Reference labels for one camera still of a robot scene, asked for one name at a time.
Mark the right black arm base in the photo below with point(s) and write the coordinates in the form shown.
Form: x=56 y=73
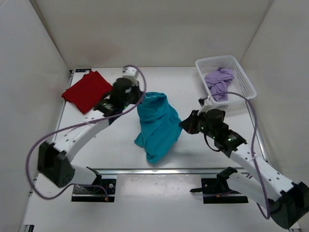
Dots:
x=217 y=191

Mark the purple t shirt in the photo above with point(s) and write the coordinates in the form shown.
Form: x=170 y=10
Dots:
x=218 y=81

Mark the red t shirt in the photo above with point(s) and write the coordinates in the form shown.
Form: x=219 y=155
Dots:
x=87 y=92

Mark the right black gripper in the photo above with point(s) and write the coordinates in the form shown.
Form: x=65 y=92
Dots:
x=189 y=124

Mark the white plastic basket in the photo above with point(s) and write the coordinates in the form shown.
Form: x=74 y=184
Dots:
x=240 y=83

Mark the blue t shirt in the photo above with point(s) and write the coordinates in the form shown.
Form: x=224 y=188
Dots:
x=159 y=126

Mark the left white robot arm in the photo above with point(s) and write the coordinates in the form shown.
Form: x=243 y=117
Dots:
x=54 y=159

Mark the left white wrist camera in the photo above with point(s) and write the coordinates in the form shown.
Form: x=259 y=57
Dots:
x=130 y=73

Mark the black table label sticker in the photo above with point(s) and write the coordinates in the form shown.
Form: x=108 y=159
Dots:
x=82 y=70

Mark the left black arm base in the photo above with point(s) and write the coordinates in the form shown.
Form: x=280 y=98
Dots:
x=102 y=190

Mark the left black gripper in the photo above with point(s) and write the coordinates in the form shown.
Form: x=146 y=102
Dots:
x=135 y=88

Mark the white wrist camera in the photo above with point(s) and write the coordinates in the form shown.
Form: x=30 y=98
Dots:
x=130 y=73
x=206 y=104

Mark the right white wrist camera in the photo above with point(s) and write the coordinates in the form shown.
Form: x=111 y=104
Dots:
x=206 y=104

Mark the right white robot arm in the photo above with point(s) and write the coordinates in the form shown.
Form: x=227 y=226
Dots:
x=286 y=201

